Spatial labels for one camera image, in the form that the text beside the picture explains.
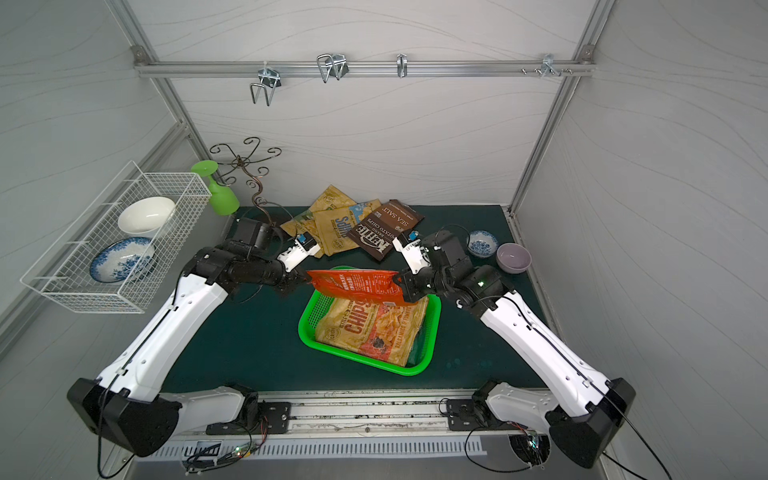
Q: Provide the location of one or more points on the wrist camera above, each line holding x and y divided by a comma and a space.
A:
305, 245
408, 244

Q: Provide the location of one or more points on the yellow blue chips bag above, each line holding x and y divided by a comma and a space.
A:
330, 227

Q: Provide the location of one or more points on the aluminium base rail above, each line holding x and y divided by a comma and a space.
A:
352, 425

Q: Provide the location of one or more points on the metal double hook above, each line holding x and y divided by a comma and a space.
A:
267, 82

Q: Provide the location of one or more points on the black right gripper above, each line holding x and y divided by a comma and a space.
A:
411, 285

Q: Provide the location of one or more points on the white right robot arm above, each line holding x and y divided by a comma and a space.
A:
580, 410

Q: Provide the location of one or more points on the aluminium corner frame post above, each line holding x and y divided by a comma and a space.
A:
583, 54

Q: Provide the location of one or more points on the white wire wall basket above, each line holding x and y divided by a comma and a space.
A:
61, 274

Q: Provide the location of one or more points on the lilac ceramic bowl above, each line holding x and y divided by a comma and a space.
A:
513, 258

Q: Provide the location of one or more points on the small metal hook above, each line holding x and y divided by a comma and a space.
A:
402, 65

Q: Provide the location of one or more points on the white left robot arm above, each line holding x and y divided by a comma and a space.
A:
125, 405

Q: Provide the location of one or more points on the metal clamp hook right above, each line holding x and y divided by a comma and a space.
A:
547, 68

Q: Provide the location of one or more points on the tan kettle cooked chips bag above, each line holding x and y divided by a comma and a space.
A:
377, 331

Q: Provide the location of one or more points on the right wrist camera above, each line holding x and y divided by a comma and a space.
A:
408, 244

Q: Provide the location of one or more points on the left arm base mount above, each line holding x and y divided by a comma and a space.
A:
270, 418

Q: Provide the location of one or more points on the green plastic goblet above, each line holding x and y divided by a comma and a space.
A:
222, 199

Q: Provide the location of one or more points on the aluminium top rail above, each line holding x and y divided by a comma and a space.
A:
357, 69

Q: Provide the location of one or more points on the blue floral plate in rack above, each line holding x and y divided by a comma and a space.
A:
126, 259

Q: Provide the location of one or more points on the gold chips bag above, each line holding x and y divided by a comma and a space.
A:
331, 199

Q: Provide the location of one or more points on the brown Kettle sea salt bag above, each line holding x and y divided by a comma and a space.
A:
376, 233

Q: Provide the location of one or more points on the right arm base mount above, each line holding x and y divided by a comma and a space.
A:
467, 414

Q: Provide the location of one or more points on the white bowl in rack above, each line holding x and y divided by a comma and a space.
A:
146, 217

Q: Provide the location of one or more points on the green plastic basket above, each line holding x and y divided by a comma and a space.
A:
421, 354

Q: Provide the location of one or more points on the metal loop hook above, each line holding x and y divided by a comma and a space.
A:
332, 65

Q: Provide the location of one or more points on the blue floral ceramic bowl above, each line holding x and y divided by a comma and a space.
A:
482, 244

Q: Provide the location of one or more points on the brown metal scroll stand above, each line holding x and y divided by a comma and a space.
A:
251, 168

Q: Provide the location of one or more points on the red white chips bag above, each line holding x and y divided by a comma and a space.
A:
364, 285

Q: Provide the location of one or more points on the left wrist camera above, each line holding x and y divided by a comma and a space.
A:
305, 245

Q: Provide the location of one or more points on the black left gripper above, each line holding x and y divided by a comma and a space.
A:
288, 279

